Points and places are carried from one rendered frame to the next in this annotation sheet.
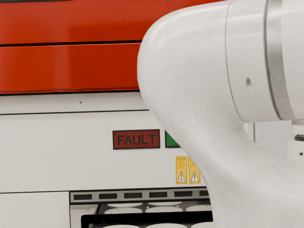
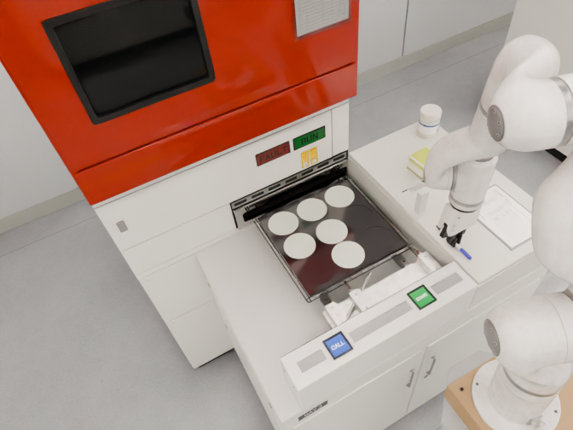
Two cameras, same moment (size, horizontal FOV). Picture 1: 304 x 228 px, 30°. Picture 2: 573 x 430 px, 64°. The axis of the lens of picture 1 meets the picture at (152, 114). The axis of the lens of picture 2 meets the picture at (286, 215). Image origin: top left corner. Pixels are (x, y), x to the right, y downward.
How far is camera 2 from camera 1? 1.00 m
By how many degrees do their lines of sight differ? 50
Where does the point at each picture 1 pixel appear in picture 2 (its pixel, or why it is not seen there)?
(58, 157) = (217, 187)
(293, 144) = (454, 213)
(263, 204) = (556, 386)
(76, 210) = (239, 212)
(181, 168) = (304, 158)
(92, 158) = (242, 177)
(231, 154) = (543, 373)
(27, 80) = (189, 156)
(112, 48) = (255, 107)
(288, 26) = not seen: outside the picture
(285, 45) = not seen: outside the picture
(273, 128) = not seen: outside the picture
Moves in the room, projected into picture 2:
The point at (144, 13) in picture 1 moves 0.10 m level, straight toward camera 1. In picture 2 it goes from (278, 70) to (298, 88)
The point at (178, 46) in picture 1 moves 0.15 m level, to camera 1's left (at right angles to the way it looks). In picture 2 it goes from (539, 359) to (469, 406)
